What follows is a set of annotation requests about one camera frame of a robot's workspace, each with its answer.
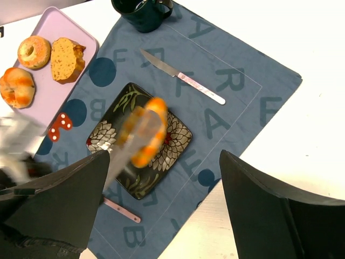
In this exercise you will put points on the blue letter placemat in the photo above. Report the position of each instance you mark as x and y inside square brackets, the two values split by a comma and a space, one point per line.
[220, 92]

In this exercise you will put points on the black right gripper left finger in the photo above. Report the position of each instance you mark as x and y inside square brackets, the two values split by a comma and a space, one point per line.
[57, 209]

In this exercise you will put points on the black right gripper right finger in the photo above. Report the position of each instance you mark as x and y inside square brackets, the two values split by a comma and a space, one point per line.
[273, 219]

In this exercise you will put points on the pink handled knife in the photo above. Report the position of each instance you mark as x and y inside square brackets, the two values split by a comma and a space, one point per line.
[175, 73]

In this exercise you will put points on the round bagel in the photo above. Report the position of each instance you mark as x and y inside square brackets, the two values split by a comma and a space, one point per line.
[34, 52]

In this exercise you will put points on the metal tongs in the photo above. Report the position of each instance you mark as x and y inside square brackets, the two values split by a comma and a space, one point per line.
[144, 131]

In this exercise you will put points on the pink handled fork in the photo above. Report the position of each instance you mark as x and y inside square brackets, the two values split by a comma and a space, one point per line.
[121, 210]

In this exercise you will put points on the dark green mug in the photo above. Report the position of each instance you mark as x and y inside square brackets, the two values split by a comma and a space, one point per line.
[145, 16]

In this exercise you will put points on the brown twisted bun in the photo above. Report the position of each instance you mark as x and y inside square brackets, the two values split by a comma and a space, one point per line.
[17, 88]

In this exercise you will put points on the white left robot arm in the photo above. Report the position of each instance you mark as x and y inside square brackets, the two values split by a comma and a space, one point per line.
[17, 133]

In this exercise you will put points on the orange striped croissant roll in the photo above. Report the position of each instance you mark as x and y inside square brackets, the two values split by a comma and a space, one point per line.
[146, 153]

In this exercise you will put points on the sliced loaf bread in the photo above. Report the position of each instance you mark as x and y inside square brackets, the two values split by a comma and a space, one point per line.
[67, 61]

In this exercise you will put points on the red polka dot bow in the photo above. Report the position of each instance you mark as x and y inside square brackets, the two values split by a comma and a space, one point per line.
[62, 122]

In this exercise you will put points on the black floral square plate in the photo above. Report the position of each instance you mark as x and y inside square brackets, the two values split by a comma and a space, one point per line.
[138, 182]

